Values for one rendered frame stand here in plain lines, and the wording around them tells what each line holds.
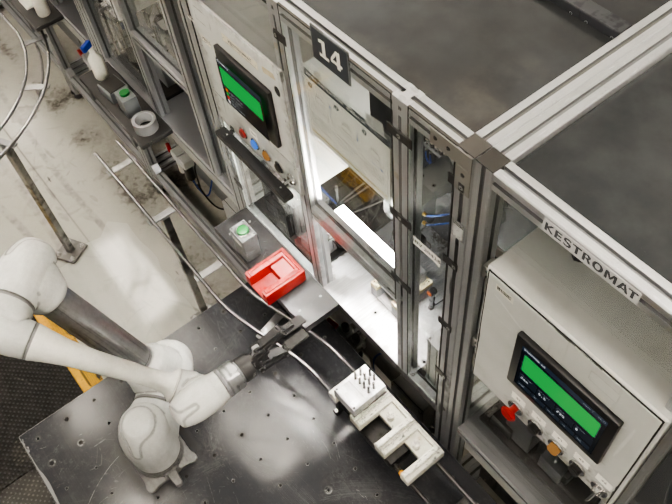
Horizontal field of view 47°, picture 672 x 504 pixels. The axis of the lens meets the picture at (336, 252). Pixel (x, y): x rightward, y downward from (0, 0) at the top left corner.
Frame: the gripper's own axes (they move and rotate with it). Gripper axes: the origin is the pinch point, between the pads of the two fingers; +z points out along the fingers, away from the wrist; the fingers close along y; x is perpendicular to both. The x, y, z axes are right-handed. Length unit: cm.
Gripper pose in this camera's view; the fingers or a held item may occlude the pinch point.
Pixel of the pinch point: (297, 330)
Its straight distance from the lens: 220.9
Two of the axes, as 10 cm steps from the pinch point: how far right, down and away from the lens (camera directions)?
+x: -6.2, -6.2, 4.9
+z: 7.8, -5.4, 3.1
